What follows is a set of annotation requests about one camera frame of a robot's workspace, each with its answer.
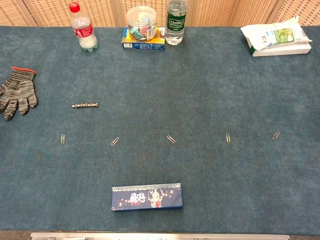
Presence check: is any green label water bottle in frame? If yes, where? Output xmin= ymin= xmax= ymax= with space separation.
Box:
xmin=165 ymin=0 xmax=188 ymax=46

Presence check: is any blue yellow cardboard box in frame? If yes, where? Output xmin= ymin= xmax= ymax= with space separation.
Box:
xmin=121 ymin=26 xmax=167 ymax=52

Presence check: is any grey knit work glove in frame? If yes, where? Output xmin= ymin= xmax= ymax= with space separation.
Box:
xmin=0 ymin=66 xmax=39 ymax=121

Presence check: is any beige woven folding screen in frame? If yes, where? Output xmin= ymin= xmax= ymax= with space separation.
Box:
xmin=0 ymin=0 xmax=320 ymax=28

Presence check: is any clear jar of colourful clips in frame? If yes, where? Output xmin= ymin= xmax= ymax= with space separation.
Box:
xmin=125 ymin=5 xmax=158 ymax=42

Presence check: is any aluminium rail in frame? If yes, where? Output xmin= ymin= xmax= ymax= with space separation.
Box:
xmin=30 ymin=231 xmax=291 ymax=240

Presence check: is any flat white box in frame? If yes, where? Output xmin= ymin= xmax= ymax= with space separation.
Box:
xmin=247 ymin=41 xmax=313 ymax=58

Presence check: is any red label soda bottle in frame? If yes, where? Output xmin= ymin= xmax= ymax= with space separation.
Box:
xmin=69 ymin=1 xmax=99 ymax=53

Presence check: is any dark blue pencil box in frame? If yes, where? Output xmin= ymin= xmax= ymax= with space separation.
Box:
xmin=110 ymin=182 xmax=184 ymax=213

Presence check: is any teal felt table cloth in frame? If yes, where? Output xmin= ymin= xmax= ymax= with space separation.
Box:
xmin=0 ymin=25 xmax=320 ymax=232

